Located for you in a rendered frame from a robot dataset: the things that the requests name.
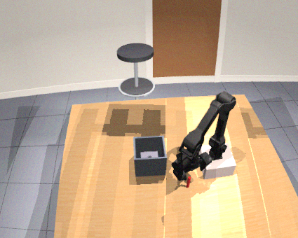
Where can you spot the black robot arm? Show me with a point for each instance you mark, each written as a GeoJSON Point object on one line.
{"type": "Point", "coordinates": [222, 105]}

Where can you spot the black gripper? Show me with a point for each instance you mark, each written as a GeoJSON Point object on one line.
{"type": "Point", "coordinates": [203, 161]}

